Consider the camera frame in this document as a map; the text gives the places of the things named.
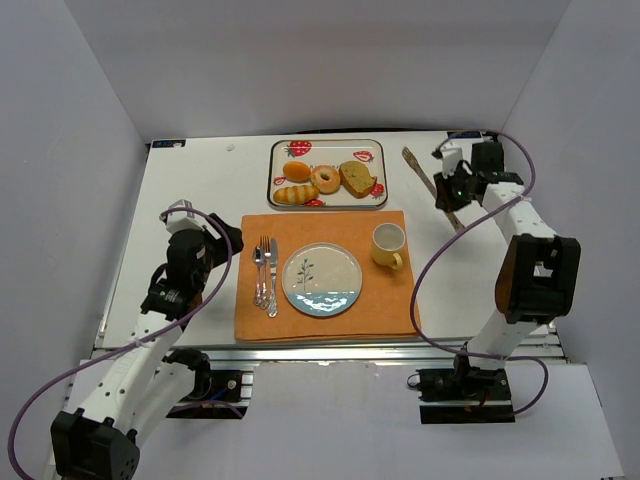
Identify silver spoon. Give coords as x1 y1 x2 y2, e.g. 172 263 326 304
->
253 246 263 306

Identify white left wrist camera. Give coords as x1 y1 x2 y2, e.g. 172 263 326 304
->
160 199 206 235

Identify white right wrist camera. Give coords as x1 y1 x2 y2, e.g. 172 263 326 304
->
431 141 464 178

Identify striped long bread roll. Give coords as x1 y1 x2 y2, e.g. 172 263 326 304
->
273 185 319 205

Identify aluminium frame rail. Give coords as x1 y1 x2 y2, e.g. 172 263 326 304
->
89 328 566 366

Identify orange cloth placemat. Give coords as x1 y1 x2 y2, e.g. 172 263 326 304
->
234 211 420 342

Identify round orange bun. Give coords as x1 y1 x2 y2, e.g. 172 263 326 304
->
283 161 311 183

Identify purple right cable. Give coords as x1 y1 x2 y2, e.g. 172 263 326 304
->
409 130 549 417

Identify plate with leaf design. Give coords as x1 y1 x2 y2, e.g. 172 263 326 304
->
281 242 363 318

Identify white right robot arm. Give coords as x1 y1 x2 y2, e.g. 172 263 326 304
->
432 141 581 382

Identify brown bread slice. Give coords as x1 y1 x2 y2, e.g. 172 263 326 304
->
338 161 377 199

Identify blue label sticker right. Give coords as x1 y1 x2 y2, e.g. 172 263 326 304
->
446 130 483 140

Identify strawberry print serving tray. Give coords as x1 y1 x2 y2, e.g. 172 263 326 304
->
267 139 388 210

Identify silver fork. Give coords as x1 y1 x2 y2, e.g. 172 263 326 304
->
259 235 271 309

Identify stainless steel tongs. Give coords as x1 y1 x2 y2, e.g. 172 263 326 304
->
401 146 464 232

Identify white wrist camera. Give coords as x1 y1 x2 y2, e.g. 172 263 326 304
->
431 141 464 178
160 199 206 235

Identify blue label sticker left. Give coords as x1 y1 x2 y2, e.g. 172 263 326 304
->
151 139 186 149

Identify purple cable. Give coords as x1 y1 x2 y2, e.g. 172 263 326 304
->
409 130 549 417
7 208 234 480

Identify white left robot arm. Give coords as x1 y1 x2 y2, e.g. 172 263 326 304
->
51 206 244 479

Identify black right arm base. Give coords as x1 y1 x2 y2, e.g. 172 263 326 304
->
407 368 515 425

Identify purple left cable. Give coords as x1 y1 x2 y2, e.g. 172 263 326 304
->
7 208 234 480

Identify sugared bagel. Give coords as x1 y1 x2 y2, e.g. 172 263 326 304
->
310 165 341 195

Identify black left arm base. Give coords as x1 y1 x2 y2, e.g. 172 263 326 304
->
161 348 252 420

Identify blue label sticker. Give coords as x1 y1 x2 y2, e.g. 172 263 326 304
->
151 139 186 149
446 130 483 140

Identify silver table knife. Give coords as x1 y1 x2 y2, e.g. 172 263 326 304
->
267 238 278 318

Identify yellow mug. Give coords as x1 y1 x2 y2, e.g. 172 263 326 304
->
371 223 406 270

